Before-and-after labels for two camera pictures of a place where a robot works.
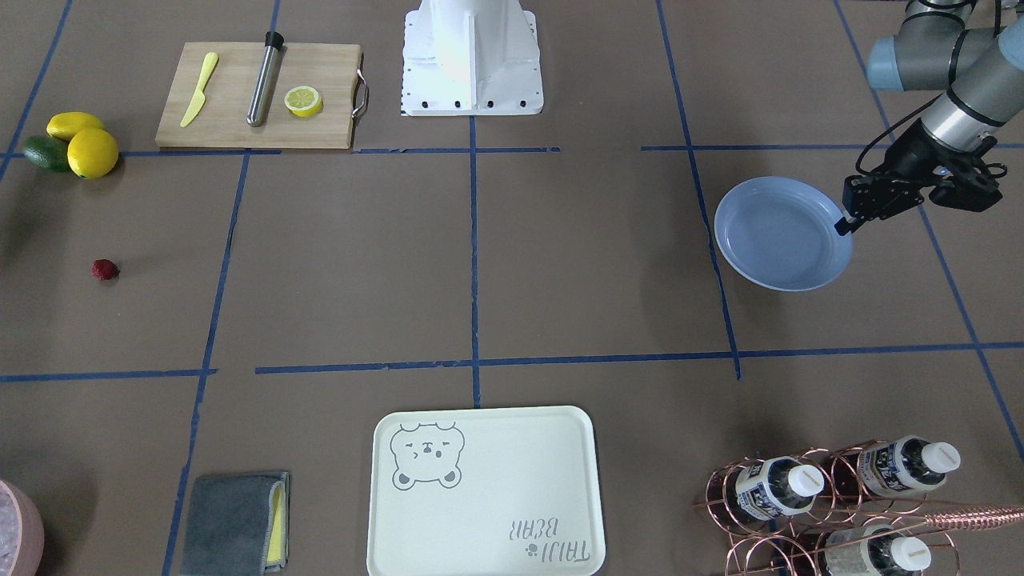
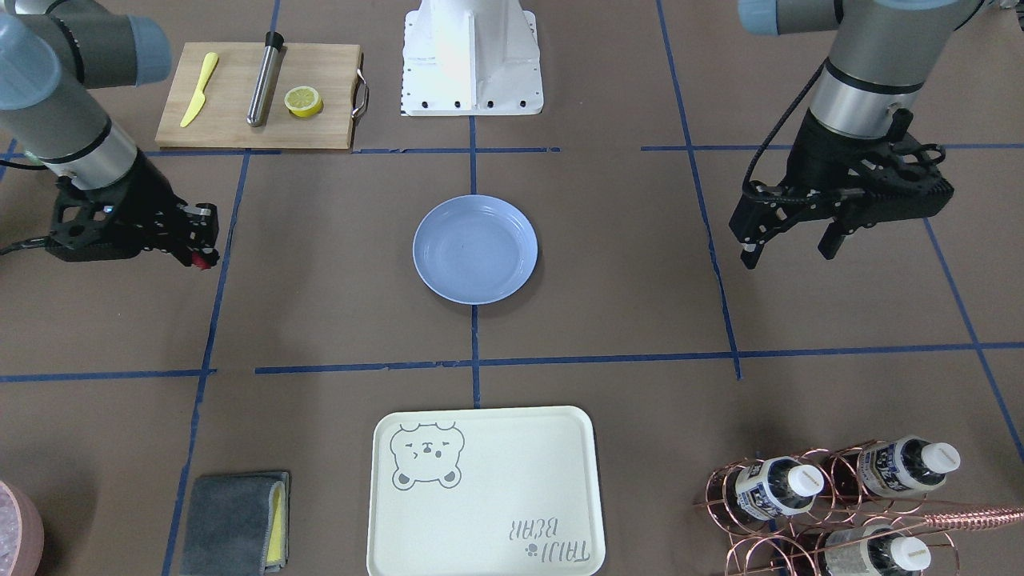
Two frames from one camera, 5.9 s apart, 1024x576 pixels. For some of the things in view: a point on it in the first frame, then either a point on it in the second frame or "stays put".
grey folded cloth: (237, 525) stays put
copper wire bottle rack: (858, 510) stays put
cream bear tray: (508, 491) stays put
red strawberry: (105, 269) → (201, 262)
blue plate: (778, 233) → (475, 249)
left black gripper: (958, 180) → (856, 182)
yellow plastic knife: (199, 96) stays put
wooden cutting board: (334, 70) stays put
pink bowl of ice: (22, 535) stays put
